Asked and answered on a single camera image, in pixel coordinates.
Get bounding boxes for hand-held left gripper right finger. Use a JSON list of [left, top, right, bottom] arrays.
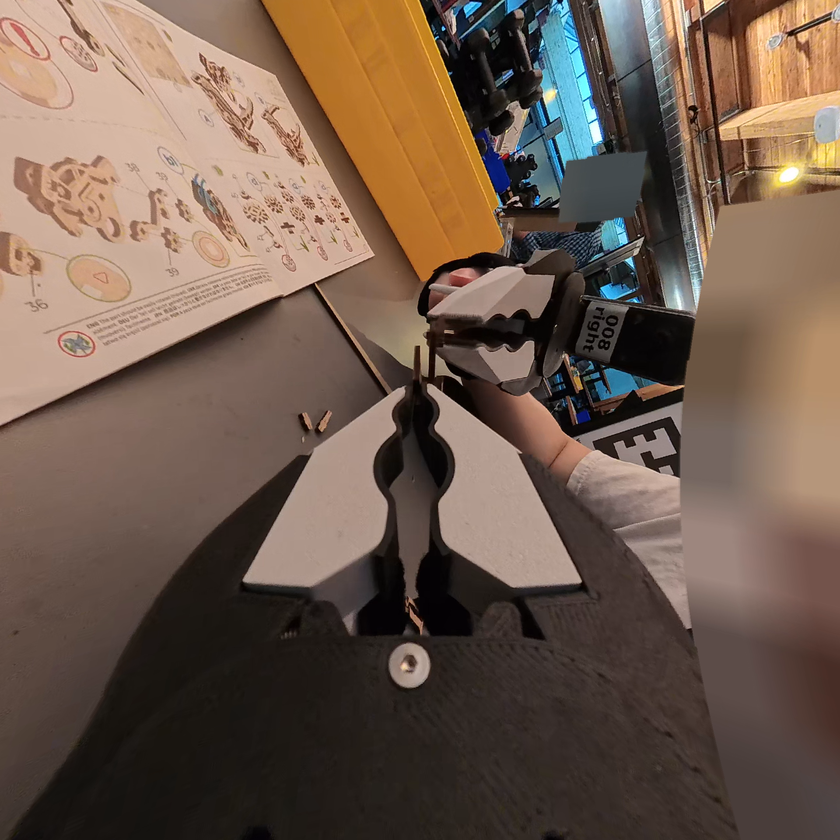
[[420, 384, 583, 636]]

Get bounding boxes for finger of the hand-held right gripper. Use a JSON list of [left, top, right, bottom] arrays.
[[436, 325, 549, 398], [427, 266, 560, 324]]

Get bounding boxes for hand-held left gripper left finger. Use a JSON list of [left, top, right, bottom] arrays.
[[243, 386, 414, 636]]

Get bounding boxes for wooden bracket plate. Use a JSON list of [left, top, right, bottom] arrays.
[[410, 346, 435, 403]]

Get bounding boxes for person's right forearm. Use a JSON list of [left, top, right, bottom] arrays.
[[459, 377, 592, 487]]

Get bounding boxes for person's right hand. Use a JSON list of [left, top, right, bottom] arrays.
[[418, 251, 526, 317]]

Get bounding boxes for black white marker sign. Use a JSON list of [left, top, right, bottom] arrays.
[[571, 387, 683, 476]]

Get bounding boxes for thin wooden strip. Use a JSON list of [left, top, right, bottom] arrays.
[[314, 283, 391, 395]]

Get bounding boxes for yellow plastic bin stack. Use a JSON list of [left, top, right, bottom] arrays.
[[261, 0, 505, 280]]

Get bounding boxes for black dumbbells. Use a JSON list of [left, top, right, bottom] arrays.
[[436, 26, 546, 135]]

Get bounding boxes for open instruction booklet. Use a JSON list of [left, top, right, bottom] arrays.
[[0, 0, 375, 426]]

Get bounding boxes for silver ventilation duct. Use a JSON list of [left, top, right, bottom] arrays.
[[646, 0, 713, 309]]

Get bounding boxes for wooden wall shelf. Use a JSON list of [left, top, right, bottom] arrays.
[[686, 0, 840, 204]]

